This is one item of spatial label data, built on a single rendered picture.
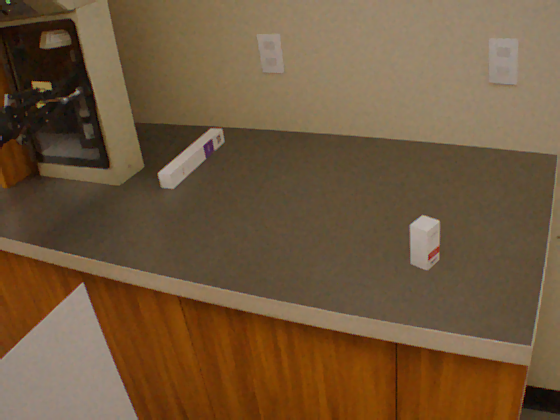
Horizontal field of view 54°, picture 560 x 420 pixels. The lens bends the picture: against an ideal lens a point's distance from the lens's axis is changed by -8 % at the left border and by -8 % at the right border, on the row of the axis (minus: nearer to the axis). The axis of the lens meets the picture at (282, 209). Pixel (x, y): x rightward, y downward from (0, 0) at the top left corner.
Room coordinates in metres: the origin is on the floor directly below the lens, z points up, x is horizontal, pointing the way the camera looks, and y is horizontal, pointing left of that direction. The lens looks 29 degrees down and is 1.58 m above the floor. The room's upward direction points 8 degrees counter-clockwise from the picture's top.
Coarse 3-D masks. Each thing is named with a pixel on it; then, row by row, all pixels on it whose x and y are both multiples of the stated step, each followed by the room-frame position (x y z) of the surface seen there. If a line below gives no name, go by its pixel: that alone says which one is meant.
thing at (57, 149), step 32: (0, 32) 1.51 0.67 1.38; (32, 32) 1.45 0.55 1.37; (64, 32) 1.39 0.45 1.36; (32, 64) 1.46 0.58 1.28; (64, 64) 1.40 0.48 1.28; (32, 96) 1.48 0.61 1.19; (64, 128) 1.44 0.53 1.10; (96, 128) 1.37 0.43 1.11; (64, 160) 1.45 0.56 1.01; (96, 160) 1.39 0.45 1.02
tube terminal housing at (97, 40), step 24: (96, 0) 1.45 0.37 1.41; (0, 24) 1.53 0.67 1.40; (96, 24) 1.43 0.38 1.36; (96, 48) 1.41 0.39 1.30; (96, 72) 1.40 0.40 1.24; (120, 72) 1.47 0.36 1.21; (96, 96) 1.38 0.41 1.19; (120, 96) 1.45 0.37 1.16; (120, 120) 1.43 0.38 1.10; (120, 144) 1.41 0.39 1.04; (48, 168) 1.51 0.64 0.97; (72, 168) 1.46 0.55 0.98; (120, 168) 1.40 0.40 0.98
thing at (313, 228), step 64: (192, 128) 1.71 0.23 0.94; (0, 192) 1.47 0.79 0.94; (64, 192) 1.39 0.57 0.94; (128, 192) 1.33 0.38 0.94; (192, 192) 1.28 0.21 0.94; (256, 192) 1.23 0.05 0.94; (320, 192) 1.19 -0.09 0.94; (384, 192) 1.14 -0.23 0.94; (448, 192) 1.10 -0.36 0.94; (512, 192) 1.06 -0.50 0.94; (64, 256) 1.08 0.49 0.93; (128, 256) 1.03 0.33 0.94; (192, 256) 1.00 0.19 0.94; (256, 256) 0.97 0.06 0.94; (320, 256) 0.93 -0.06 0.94; (384, 256) 0.90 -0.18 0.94; (448, 256) 0.87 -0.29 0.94; (512, 256) 0.84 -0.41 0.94; (320, 320) 0.78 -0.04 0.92; (384, 320) 0.73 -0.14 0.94; (448, 320) 0.70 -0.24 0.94; (512, 320) 0.67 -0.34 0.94
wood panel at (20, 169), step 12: (0, 60) 1.58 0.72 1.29; (0, 72) 1.57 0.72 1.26; (0, 84) 1.56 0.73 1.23; (0, 96) 1.55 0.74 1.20; (0, 108) 1.54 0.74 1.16; (12, 144) 1.54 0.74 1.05; (0, 156) 1.49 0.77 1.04; (12, 156) 1.53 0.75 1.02; (24, 156) 1.56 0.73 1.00; (0, 168) 1.49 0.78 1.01; (12, 168) 1.52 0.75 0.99; (24, 168) 1.55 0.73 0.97; (36, 168) 1.59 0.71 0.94; (0, 180) 1.50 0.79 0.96; (12, 180) 1.51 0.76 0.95
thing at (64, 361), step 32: (64, 320) 0.52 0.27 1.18; (96, 320) 0.56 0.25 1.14; (32, 352) 0.47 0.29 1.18; (64, 352) 0.51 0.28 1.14; (96, 352) 0.55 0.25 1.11; (0, 384) 0.43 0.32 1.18; (32, 384) 0.46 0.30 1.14; (64, 384) 0.49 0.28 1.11; (96, 384) 0.53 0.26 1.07; (0, 416) 0.41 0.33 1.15; (32, 416) 0.44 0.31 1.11; (64, 416) 0.47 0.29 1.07; (96, 416) 0.51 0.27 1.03; (128, 416) 0.55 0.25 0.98
